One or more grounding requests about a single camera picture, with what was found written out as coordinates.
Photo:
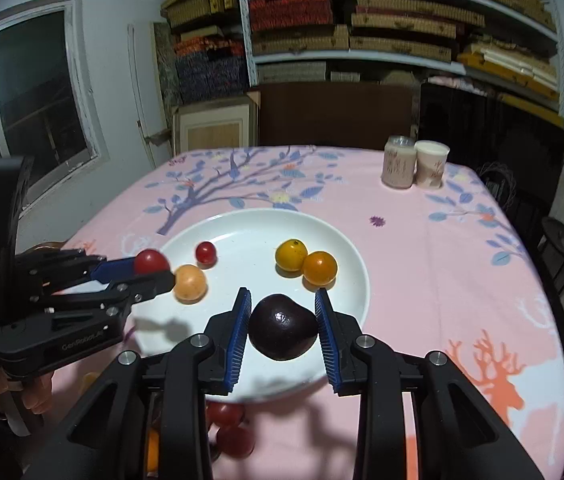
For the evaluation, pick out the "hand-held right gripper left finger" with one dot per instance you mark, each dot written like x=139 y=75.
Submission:
x=239 y=340

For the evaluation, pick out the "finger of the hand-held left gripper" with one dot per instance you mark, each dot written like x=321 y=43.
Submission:
x=152 y=285
x=112 y=269

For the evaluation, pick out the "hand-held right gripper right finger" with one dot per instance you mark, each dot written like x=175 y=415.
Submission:
x=326 y=340

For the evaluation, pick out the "pale orange fruit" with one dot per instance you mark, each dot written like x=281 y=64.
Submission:
x=190 y=284

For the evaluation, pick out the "smooth dark purple fruit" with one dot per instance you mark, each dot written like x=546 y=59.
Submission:
x=282 y=330

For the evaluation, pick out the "small red cherry tomato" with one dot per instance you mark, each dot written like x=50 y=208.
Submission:
x=206 y=253

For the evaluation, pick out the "small orange citrus fruit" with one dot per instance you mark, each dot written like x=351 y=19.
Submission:
x=320 y=267

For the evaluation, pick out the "yellow citrus fruit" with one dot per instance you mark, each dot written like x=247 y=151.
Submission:
x=289 y=255

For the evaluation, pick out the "white plate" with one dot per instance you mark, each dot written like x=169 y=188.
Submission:
x=242 y=240

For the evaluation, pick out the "person's left hand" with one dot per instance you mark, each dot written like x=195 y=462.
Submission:
x=37 y=392

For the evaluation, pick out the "wooden chair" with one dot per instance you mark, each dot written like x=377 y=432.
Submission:
x=48 y=246

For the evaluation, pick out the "pink printed tablecloth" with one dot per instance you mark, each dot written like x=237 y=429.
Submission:
x=437 y=270

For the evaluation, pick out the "wood framed cardboard box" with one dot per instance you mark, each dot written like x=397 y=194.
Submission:
x=217 y=127

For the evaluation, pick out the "white leaning strip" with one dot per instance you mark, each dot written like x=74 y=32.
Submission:
x=142 y=100

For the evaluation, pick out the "pink drink can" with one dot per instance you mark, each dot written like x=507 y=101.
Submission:
x=398 y=165

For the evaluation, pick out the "white framed window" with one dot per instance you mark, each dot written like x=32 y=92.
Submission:
x=37 y=90

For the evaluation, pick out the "printed paper cup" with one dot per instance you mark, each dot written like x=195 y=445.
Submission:
x=431 y=167

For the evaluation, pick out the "mottled grey board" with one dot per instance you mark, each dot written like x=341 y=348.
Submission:
x=163 y=60

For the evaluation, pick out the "blue patterned box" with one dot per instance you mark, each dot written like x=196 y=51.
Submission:
x=209 y=75

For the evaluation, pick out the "brown board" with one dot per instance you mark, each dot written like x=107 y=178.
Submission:
x=334 y=115

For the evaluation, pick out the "orange patterned box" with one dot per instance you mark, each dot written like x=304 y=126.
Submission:
x=202 y=47

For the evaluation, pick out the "dark chairs behind table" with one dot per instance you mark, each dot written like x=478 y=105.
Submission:
x=492 y=125

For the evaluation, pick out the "white metal shelf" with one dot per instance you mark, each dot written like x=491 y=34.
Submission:
x=362 y=58

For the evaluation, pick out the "pink cloth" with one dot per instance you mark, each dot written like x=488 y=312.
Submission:
x=457 y=81

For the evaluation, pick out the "thick red patterned box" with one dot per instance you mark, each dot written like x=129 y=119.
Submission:
x=289 y=10

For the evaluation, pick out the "stack of woven straw boxes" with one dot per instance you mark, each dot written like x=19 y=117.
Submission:
x=402 y=22

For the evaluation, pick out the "stack of yellow flat boxes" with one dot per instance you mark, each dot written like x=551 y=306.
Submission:
x=512 y=60

